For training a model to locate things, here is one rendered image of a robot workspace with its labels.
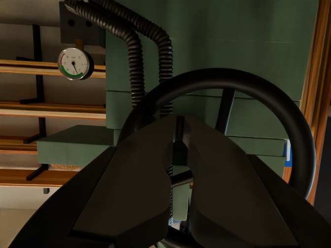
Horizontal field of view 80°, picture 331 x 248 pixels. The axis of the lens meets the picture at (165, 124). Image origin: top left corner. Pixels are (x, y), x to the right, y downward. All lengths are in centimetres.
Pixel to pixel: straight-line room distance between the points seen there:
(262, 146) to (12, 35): 337
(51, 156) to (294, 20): 62
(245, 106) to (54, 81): 295
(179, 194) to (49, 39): 306
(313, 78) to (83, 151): 174
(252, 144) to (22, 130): 332
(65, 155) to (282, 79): 53
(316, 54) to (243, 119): 149
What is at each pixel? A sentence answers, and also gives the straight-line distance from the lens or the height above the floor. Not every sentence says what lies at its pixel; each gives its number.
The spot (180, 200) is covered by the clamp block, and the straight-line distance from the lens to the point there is 42.
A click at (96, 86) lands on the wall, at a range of 303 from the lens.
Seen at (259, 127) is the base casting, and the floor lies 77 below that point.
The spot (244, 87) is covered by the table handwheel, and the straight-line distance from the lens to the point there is 28.
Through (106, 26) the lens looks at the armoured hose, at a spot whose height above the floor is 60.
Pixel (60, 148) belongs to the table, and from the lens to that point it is 55.
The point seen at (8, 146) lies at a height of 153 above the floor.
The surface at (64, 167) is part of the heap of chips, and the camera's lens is 58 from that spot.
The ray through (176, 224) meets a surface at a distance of 47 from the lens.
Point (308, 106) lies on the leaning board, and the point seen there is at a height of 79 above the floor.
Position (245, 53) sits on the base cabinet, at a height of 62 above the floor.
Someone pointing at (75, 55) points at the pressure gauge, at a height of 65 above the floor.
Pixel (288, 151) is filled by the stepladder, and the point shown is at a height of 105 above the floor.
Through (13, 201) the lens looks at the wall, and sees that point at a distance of 406.
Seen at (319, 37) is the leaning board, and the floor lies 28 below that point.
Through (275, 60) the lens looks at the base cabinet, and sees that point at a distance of 51.
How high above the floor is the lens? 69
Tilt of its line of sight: 11 degrees up
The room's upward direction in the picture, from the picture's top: 177 degrees counter-clockwise
